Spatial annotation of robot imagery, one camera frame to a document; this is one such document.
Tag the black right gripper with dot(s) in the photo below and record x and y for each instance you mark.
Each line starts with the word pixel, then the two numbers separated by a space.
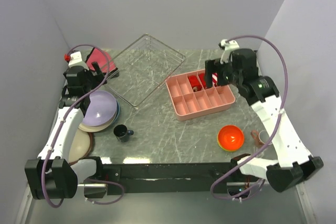
pixel 213 65

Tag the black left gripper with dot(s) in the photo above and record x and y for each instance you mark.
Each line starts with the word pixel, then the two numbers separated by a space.
pixel 96 78

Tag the wire dish rack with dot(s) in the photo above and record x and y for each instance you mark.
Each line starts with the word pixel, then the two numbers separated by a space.
pixel 142 68

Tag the pink compartment tray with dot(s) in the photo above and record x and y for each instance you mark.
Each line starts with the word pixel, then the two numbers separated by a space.
pixel 188 104

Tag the orange bowl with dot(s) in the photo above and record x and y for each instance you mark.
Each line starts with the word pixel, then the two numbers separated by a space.
pixel 231 133

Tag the dark blue mug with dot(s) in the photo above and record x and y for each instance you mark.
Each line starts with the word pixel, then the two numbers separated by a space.
pixel 122 133

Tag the pink mug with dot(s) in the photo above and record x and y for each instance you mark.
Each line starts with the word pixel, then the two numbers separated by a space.
pixel 260 138

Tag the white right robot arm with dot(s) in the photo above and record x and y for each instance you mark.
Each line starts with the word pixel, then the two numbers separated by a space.
pixel 294 163

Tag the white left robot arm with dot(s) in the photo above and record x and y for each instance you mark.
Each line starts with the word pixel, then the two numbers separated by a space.
pixel 50 175

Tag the red white item in tray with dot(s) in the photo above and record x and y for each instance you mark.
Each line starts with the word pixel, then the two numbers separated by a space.
pixel 214 79

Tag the pink cloth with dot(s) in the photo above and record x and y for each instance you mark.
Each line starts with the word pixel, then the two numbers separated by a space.
pixel 96 56

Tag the lavender plate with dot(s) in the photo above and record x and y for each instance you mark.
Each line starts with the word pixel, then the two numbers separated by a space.
pixel 102 108

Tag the blue plate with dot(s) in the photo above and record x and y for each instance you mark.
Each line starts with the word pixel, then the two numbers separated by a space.
pixel 117 113

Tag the yellow-green bowl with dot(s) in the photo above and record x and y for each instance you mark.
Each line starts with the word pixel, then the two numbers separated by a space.
pixel 229 146

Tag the brown rimmed cream plate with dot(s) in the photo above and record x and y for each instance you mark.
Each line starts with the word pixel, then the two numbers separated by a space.
pixel 81 146

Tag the black base beam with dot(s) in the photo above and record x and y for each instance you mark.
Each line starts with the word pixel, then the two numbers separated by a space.
pixel 163 178

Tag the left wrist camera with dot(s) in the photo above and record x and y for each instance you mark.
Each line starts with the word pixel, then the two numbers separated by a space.
pixel 75 59

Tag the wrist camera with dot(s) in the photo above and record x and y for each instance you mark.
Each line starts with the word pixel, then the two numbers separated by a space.
pixel 75 59
pixel 227 46

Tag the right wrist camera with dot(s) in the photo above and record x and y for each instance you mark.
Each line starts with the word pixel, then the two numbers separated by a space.
pixel 227 46

